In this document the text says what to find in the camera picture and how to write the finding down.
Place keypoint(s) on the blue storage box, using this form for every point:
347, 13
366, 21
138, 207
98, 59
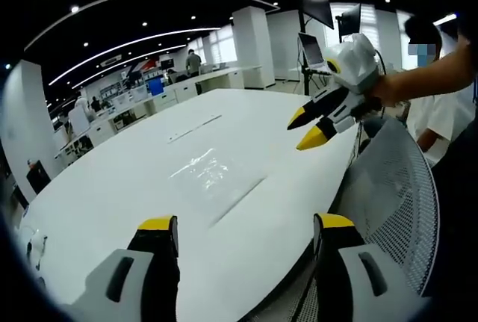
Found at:
156, 86

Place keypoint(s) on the small black monitor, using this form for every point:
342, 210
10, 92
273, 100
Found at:
351, 19

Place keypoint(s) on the black monitor stand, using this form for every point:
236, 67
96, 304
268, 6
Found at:
305, 75

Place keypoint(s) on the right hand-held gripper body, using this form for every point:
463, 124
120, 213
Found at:
353, 64

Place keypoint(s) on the person's right hand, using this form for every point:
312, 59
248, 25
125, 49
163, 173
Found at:
384, 90

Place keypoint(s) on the grey mesh office chair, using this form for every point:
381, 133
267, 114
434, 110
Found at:
396, 202

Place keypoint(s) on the clear resealable plastic bag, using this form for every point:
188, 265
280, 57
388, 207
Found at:
214, 180

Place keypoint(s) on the open laptop on stand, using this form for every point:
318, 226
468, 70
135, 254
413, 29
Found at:
313, 53

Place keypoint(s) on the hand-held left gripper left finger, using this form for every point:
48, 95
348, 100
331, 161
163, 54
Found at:
134, 284

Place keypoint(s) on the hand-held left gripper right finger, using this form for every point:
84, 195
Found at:
354, 281

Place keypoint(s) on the small white device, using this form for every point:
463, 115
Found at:
35, 245

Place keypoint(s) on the long white counter desk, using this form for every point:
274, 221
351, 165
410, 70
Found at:
175, 92

